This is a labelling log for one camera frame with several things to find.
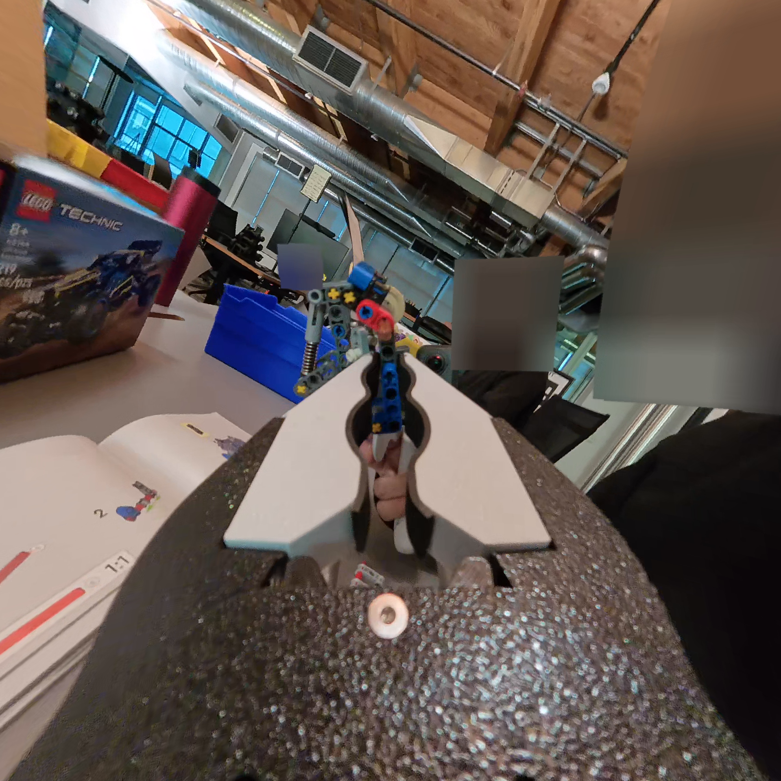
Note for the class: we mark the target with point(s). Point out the blue plastic bin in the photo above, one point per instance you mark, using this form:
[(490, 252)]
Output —
[(256, 341)]

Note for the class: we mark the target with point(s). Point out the white hanging paper sign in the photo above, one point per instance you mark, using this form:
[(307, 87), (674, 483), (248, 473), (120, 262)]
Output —
[(316, 183)]

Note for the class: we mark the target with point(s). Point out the brown wooden stick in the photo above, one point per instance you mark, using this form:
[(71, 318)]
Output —
[(168, 314)]

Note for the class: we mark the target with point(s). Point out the wooden display board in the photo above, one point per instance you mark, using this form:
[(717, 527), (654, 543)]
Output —
[(355, 232)]

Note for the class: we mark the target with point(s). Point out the silver air duct with vent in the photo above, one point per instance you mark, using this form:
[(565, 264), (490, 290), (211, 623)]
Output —
[(390, 107)]

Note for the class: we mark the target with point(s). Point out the black computer monitor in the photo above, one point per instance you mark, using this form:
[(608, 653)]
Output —
[(305, 229)]

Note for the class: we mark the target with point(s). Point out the open lego instruction booklet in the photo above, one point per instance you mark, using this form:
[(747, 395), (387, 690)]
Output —
[(122, 488)]

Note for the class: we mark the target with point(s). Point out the brown cardboard box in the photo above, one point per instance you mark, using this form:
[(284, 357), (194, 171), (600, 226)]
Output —
[(21, 73)]

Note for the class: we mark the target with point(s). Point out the person's right hand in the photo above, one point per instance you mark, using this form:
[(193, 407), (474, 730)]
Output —
[(387, 491)]

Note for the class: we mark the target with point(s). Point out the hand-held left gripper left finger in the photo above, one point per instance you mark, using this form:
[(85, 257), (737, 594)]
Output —
[(293, 482)]

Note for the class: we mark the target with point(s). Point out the magenta metal tumbler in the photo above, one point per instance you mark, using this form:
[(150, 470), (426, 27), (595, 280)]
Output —
[(183, 244)]

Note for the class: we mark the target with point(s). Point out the large glass window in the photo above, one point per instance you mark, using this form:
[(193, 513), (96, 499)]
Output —
[(171, 134)]

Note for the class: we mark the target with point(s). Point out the lego set box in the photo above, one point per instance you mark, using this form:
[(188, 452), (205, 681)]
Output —
[(79, 274)]

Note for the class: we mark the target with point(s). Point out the red yellow storage crate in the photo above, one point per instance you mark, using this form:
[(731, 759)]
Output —
[(91, 155)]

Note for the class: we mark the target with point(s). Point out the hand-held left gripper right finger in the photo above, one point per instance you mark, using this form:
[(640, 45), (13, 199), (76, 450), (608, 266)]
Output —
[(482, 482)]

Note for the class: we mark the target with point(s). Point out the lego vehicle assembly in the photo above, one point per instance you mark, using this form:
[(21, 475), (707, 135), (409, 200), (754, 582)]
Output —
[(390, 390)]

